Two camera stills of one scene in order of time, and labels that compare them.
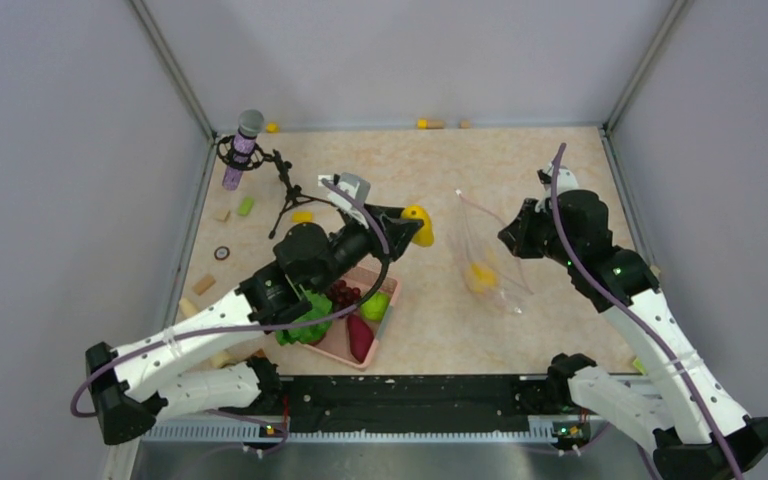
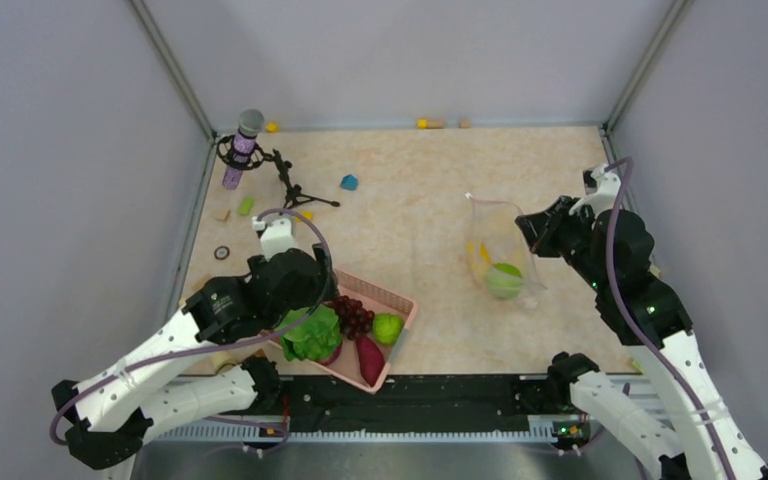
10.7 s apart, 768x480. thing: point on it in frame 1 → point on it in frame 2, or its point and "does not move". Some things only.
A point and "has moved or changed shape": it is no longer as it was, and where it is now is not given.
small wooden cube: x=222 y=215 does not move
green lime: x=375 y=308 → x=387 y=327
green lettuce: x=310 y=333 has moved or changed shape
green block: x=246 y=205 does not move
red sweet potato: x=360 y=336 → x=371 y=359
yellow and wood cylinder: x=424 y=124 does not move
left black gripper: x=396 y=231 → x=320 y=290
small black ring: x=222 y=258 does not move
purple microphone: x=250 y=124 does not move
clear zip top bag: x=488 y=258 has moved or changed shape
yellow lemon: x=480 y=277 → x=479 y=258
